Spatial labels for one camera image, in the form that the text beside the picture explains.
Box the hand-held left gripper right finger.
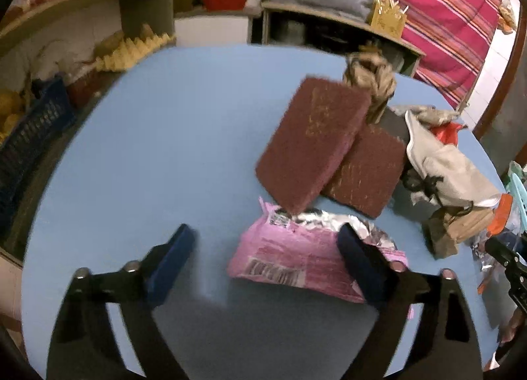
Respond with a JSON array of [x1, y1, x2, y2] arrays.
[[337, 223, 484, 380]]

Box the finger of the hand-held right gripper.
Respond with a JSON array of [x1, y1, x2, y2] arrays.
[[484, 234, 527, 317]]

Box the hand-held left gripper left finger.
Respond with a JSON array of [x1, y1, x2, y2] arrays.
[[45, 223, 197, 380]]

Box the pink snack wrapper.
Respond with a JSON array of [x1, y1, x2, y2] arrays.
[[227, 198, 414, 304]]

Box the grey drawstring bag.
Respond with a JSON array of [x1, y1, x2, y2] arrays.
[[381, 106, 504, 226]]

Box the clear plastic wrapper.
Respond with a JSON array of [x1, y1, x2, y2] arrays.
[[469, 194, 527, 296]]

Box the tan paper packet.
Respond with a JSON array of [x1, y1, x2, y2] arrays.
[[426, 199, 497, 259]]

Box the teal plastic basket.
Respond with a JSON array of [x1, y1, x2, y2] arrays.
[[504, 161, 527, 218]]

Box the small maroon scouring pad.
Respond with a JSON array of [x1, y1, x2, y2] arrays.
[[321, 122, 409, 219]]

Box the large maroon scouring pad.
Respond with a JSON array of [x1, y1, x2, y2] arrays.
[[255, 77, 371, 216]]

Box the red wrapper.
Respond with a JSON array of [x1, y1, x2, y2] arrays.
[[430, 122, 467, 147]]

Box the blue plastic crate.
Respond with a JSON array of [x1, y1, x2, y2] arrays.
[[0, 77, 77, 220]]

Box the red plastic tub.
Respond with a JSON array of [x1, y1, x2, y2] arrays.
[[66, 69, 105, 106]]

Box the yellow egg tray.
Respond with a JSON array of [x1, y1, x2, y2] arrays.
[[93, 26, 176, 72]]

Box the yellow plastic bag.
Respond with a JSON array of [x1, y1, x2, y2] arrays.
[[0, 89, 26, 144]]

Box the white cabinet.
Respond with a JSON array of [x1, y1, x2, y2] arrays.
[[174, 9, 263, 48]]

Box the low wooden shelf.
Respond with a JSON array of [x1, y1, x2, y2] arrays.
[[261, 1, 426, 78]]

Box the yellow toothpick box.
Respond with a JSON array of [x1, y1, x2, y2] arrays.
[[371, 0, 409, 38]]

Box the pink striped blanket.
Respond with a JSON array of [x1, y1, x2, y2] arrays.
[[350, 0, 507, 109]]

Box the curved wooden shelf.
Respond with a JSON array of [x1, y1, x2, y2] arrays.
[[0, 0, 176, 59]]

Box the knotted beige rope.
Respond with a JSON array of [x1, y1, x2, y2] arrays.
[[344, 48, 398, 124]]

